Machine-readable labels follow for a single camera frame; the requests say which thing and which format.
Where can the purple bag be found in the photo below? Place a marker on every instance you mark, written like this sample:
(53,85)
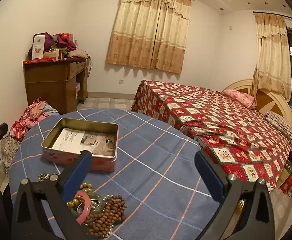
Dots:
(49,41)

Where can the beige cloth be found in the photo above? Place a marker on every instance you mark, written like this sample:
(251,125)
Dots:
(77,54)

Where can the pile of colourful clothes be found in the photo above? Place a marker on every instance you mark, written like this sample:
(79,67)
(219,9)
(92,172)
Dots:
(33,115)

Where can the wooden bed headboard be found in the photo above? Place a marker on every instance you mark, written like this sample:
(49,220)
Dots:
(273,100)

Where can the small red box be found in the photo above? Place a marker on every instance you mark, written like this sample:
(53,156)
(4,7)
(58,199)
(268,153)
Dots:
(288,185)

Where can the white upright carton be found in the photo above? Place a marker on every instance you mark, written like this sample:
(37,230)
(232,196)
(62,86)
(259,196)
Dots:
(38,46)

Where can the wide beige patterned curtain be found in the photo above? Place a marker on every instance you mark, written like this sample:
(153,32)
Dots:
(148,30)

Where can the magenta cloth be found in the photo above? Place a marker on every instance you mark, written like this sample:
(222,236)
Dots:
(66,42)

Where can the flat red box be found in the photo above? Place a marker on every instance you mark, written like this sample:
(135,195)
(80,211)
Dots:
(41,60)

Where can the small beige box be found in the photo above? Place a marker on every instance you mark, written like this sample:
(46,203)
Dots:
(51,55)

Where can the pink metal tin box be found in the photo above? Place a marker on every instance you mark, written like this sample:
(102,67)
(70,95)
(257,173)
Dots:
(103,163)

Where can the red carton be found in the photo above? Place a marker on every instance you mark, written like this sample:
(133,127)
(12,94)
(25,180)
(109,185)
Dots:
(67,35)

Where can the pink bangle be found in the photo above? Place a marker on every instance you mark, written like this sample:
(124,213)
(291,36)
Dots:
(88,206)

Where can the blue checked tablecloth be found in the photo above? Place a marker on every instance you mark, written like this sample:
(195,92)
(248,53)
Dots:
(148,155)

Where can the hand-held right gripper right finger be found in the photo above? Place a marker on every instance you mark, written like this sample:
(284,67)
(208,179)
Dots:
(208,177)

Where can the printed paper liner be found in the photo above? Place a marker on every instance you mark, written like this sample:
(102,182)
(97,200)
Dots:
(71,137)

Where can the narrow beige patterned curtain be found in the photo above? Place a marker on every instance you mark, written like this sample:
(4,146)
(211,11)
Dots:
(270,55)

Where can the striped pillow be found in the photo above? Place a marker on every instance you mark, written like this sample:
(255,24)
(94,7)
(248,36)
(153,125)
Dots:
(278,122)

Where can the grey speckled mat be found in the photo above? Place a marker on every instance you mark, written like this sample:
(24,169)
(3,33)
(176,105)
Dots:
(8,150)

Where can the red patterned bedspread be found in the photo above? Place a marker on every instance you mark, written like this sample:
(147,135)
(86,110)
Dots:
(211,120)

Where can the pink pillow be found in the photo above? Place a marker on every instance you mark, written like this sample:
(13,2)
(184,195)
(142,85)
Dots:
(240,97)

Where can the black curtain rod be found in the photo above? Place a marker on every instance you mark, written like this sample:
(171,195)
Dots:
(273,14)

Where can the brown wooden desk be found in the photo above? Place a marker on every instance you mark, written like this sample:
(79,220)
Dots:
(48,92)

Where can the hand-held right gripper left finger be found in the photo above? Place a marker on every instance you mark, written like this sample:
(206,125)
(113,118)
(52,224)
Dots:
(77,175)

